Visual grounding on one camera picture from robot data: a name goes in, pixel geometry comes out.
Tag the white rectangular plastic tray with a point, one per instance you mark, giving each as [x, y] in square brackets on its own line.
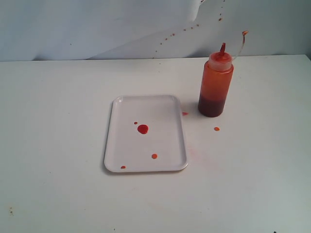
[145, 134]

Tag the red sauce squeeze bottle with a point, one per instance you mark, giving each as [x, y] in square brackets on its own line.
[216, 79]

